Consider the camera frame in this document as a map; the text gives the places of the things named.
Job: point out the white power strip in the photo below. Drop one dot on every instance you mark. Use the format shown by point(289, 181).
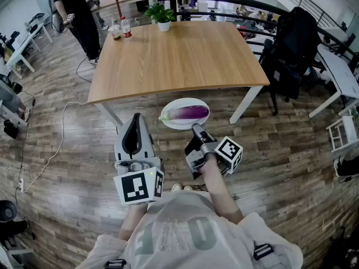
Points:
point(21, 184)

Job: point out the person's left shoe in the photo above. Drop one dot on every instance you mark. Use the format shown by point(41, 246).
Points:
point(176, 187)

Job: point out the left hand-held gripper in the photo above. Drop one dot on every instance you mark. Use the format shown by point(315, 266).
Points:
point(134, 186)

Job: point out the black harness buckle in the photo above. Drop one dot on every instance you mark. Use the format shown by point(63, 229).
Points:
point(263, 251)
point(115, 264)

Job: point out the black bag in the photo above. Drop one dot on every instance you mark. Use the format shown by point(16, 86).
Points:
point(11, 129)

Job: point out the clear plastic cup with straw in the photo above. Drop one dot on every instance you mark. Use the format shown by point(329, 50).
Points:
point(115, 34)

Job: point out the person's shoe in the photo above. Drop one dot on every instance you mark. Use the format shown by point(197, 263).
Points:
point(188, 188)
point(176, 187)

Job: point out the white desk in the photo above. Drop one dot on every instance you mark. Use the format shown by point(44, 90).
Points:
point(21, 48)
point(343, 74)

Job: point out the purple eggplant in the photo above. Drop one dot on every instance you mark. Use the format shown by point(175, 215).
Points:
point(188, 113)

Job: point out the wooden table top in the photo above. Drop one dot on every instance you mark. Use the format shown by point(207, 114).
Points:
point(179, 63)

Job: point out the person's right shoe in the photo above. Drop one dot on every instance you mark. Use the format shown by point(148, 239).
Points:
point(188, 188)

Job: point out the person's right forearm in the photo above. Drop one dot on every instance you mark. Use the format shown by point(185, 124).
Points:
point(220, 192)

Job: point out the person's left forearm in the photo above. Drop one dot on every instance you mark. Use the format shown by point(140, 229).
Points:
point(134, 220)

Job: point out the clear bottle with red label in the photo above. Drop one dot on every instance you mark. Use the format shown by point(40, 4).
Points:
point(126, 29)

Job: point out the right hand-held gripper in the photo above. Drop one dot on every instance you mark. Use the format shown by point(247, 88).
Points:
point(228, 153)

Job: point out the black round device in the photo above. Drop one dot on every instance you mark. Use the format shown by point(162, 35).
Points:
point(8, 214)

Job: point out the white oval plate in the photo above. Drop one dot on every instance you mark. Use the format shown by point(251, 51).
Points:
point(182, 124)

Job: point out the person's light printed shirt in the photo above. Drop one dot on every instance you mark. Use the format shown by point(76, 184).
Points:
point(185, 234)

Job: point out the white slatted rack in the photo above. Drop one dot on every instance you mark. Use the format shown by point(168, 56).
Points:
point(346, 133)

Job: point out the green plant in white pot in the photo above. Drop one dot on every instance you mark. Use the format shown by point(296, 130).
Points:
point(162, 17)

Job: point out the black chair with dark jacket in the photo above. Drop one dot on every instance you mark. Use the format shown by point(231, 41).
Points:
point(297, 49)

